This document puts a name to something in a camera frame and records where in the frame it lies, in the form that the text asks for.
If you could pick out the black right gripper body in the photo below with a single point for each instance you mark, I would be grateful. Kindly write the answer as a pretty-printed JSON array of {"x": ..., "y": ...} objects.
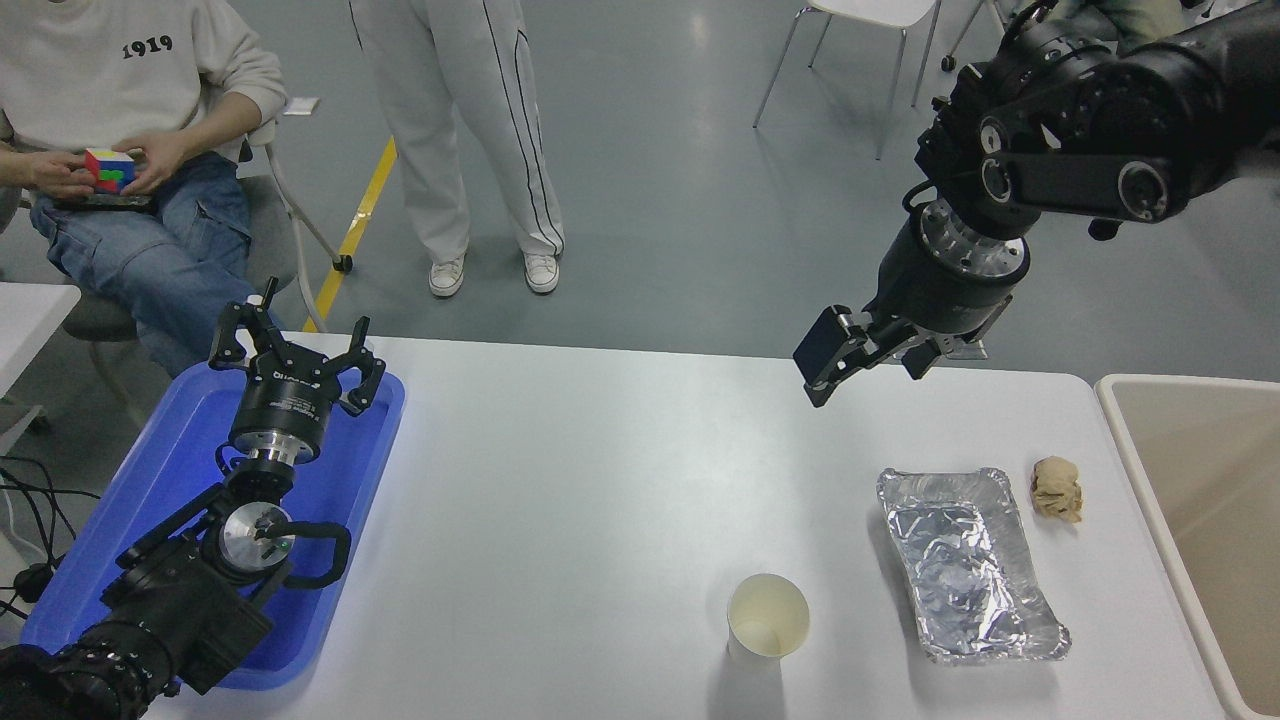
[{"x": 940, "y": 290}]

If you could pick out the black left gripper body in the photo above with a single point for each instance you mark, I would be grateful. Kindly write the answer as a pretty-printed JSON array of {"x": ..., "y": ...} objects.
[{"x": 282, "y": 405}]

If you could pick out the colourful puzzle cube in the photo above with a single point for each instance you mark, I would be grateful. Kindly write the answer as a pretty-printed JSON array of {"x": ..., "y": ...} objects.
[{"x": 108, "y": 170}]

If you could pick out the white paper cup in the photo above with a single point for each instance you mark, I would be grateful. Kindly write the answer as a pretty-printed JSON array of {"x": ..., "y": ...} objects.
[{"x": 767, "y": 615}]

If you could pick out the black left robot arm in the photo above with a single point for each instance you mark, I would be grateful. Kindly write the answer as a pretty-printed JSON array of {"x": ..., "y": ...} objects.
[{"x": 180, "y": 600}]

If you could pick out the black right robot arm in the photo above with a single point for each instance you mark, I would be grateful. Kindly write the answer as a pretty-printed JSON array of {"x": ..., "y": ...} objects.
[{"x": 1120, "y": 110}]

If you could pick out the person's left hand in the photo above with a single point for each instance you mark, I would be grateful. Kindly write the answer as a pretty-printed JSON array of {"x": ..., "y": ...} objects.
[{"x": 160, "y": 160}]

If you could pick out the person's right hand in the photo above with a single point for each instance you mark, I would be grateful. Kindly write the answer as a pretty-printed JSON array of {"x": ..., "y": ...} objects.
[{"x": 55, "y": 175}]

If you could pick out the grey floor plate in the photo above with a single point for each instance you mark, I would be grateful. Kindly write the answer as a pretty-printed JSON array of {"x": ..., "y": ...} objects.
[{"x": 968, "y": 350}]

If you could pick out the blue plastic tray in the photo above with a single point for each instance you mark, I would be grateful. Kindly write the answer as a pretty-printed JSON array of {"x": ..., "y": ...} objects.
[{"x": 160, "y": 470}]

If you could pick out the crumpled tan paper ball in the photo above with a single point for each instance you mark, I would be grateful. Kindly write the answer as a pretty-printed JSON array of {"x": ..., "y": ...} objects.
[{"x": 1056, "y": 490}]

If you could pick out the black phone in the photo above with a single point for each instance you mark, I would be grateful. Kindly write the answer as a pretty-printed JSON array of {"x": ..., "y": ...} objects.
[{"x": 100, "y": 202}]

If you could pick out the silver foil tray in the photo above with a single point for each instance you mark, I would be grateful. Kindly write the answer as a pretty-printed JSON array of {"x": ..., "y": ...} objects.
[{"x": 960, "y": 570}]

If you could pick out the wheeled office chair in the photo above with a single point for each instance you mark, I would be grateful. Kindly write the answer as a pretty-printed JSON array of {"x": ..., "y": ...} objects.
[{"x": 948, "y": 62}]

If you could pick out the white paper sheet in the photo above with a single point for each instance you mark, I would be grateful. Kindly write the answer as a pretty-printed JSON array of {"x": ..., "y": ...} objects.
[{"x": 301, "y": 106}]

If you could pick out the small white side table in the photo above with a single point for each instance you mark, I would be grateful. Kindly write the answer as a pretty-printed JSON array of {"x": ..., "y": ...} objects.
[{"x": 30, "y": 320}]

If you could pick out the standing person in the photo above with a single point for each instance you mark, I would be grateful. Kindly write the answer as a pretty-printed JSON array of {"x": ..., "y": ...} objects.
[{"x": 450, "y": 120}]

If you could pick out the white metal-legged chair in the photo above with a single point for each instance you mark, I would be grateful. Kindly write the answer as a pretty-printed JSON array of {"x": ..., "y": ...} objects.
[{"x": 880, "y": 8}]

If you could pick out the seated person with cube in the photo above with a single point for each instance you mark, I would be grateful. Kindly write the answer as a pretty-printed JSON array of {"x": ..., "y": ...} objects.
[{"x": 130, "y": 70}]

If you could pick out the large pale bin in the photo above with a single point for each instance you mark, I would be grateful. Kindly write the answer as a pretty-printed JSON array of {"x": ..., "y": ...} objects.
[{"x": 1200, "y": 470}]

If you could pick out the seated person on wheeled chair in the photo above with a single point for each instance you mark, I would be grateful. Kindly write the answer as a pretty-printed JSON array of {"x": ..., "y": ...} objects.
[{"x": 1130, "y": 15}]

